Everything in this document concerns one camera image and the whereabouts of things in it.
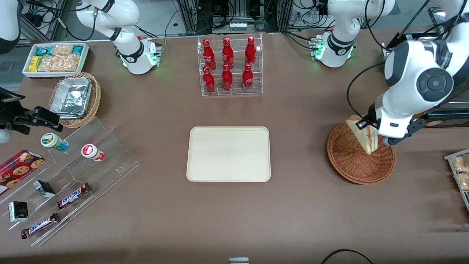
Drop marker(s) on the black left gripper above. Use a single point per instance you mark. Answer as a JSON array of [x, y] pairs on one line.
[[370, 116]]

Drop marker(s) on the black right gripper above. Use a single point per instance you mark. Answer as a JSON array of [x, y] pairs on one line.
[[8, 114]]

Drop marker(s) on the triangular sandwich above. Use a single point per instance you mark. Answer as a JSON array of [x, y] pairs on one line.
[[362, 134]]

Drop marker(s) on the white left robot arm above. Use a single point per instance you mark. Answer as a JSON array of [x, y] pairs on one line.
[[406, 73]]

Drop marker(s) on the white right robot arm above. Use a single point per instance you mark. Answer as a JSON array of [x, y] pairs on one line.
[[128, 14]]

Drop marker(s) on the round brown wicker basket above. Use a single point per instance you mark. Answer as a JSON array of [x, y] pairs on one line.
[[348, 161]]

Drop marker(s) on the light wicker basket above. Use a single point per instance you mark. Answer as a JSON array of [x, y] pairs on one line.
[[96, 99]]

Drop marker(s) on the grey metal snack tray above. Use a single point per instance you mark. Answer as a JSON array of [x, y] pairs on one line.
[[450, 157]]

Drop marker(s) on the cream rectangular serving tray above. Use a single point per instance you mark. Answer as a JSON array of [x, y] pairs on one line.
[[227, 154]]

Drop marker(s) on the green lid white cup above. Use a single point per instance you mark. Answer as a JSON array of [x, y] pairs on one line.
[[53, 141]]

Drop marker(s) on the silver foil container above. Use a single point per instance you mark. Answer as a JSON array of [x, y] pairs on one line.
[[71, 97]]

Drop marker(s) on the white rectangular snack bin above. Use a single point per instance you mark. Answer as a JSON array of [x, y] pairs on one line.
[[27, 72]]

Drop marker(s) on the yellow snack packet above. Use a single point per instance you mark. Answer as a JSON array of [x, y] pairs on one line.
[[34, 64]]

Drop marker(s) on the large clear cracker bag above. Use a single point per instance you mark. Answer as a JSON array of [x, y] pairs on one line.
[[58, 63]]

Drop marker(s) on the red lid white cup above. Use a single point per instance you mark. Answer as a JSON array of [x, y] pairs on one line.
[[91, 151]]

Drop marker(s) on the red plaid cookie box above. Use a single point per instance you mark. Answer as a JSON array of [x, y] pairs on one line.
[[18, 170]]

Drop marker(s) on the teal snack packet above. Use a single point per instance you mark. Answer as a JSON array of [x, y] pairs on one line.
[[78, 50], [44, 51]]

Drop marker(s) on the small clear cracker bag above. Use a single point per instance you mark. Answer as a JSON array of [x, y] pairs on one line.
[[62, 50]]

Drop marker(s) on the small black box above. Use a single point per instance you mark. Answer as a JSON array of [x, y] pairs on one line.
[[44, 188]]

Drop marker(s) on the clear acrylic step display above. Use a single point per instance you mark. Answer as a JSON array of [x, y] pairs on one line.
[[106, 172]]

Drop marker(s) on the snickers chocolate bar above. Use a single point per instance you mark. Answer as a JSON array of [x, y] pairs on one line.
[[40, 225], [73, 195]]

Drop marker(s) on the black food warmer machine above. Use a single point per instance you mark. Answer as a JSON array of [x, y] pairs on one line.
[[449, 119]]

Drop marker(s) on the black and white box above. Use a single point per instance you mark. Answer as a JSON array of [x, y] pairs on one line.
[[18, 211]]

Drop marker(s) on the clear pastry bag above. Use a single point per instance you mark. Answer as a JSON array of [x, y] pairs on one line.
[[461, 164], [462, 181]]

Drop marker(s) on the red cola bottle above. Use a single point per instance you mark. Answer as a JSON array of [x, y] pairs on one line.
[[248, 79], [250, 53], [209, 57], [227, 55], [209, 82], [227, 80]]

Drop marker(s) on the clear acrylic bottle rack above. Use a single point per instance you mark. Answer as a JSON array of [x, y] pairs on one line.
[[236, 90]]

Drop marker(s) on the white power strip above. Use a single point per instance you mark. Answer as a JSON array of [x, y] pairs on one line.
[[237, 26]]

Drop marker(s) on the small grey device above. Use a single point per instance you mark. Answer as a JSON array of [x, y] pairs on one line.
[[239, 261]]

